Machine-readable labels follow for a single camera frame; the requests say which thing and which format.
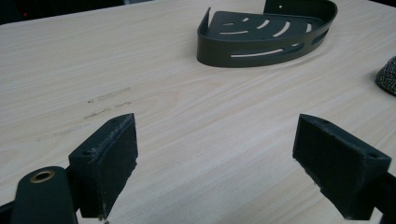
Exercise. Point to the black metal corner shelf basket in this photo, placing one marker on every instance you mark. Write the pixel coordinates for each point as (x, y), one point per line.
(264, 37)

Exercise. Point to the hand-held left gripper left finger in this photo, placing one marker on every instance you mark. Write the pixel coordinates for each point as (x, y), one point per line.
(104, 161)

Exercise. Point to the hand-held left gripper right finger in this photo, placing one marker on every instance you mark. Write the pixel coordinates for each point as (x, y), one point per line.
(337, 168)

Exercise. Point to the steel wool scrubber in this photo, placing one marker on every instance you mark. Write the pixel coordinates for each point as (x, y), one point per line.
(387, 77)

